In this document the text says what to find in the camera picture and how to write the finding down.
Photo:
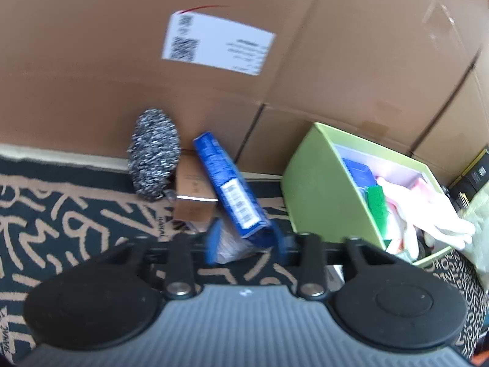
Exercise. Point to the pale plastic bag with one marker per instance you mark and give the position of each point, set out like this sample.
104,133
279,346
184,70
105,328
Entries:
479,218

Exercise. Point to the pink cloth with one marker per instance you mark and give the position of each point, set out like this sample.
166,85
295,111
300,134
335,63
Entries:
420,189

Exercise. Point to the white cotton glove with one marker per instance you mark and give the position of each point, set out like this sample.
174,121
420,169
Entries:
447,225

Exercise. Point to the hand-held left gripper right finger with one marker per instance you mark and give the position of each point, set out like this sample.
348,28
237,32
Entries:
280,248

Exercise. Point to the white plastic packet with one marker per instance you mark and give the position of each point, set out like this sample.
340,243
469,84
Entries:
233,245

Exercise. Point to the dark blue box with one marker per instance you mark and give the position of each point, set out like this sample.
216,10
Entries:
357,172

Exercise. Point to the black box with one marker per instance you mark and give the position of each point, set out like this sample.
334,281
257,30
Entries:
473,176

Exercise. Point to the steel wool scrubber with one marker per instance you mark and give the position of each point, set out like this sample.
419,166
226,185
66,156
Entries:
152,153

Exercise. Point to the white shipping label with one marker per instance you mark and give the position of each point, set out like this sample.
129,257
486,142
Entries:
217,42

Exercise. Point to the green carton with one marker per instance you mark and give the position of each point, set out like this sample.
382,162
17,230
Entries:
376,206

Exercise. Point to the small brown cardboard box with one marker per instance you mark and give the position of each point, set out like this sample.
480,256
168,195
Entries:
191,183

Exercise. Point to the light green storage box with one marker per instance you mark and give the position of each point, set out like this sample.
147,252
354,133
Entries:
317,183

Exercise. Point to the blue box with barcode label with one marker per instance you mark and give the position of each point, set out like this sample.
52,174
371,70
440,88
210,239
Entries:
225,176

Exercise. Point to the large brown cardboard box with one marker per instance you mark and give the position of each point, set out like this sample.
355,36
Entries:
114,65

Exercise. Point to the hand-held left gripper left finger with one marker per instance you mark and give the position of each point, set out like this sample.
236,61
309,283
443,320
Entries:
213,241

